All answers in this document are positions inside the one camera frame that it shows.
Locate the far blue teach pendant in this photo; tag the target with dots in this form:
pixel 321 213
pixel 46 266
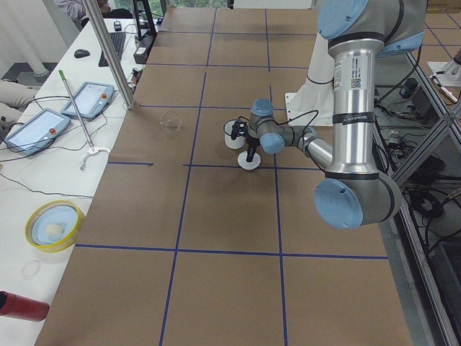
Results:
pixel 92 98

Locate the black computer mouse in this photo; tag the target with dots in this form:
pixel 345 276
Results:
pixel 81 53

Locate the white enamel cup blue rim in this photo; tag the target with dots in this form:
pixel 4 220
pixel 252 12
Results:
pixel 238 143

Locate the aluminium frame post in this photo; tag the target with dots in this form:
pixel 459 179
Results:
pixel 105 42

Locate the yellow tape roll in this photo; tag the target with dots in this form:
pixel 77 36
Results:
pixel 54 226

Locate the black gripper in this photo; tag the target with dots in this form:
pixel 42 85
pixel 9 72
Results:
pixel 251 140

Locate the blue teach pendant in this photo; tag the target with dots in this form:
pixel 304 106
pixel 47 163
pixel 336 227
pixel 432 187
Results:
pixel 37 133
pixel 92 98

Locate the red bottle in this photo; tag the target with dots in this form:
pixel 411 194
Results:
pixel 24 308

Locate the white cup lid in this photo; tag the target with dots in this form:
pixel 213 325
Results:
pixel 248 165

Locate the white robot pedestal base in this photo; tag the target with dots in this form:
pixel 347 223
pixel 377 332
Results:
pixel 313 103

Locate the seated person beige shirt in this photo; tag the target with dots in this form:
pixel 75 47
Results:
pixel 15 98

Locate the black power box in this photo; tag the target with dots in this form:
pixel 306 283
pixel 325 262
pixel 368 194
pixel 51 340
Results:
pixel 143 49

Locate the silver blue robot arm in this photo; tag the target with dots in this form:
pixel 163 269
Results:
pixel 354 192

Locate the clear glass funnel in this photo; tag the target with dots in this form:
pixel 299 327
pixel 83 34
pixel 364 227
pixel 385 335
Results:
pixel 171 122

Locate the near blue teach pendant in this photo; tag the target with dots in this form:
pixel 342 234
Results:
pixel 37 133

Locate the metal reacher grabber tool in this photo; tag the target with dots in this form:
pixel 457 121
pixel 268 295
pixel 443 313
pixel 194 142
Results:
pixel 93 150

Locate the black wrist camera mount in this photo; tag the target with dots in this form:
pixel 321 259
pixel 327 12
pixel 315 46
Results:
pixel 238 129

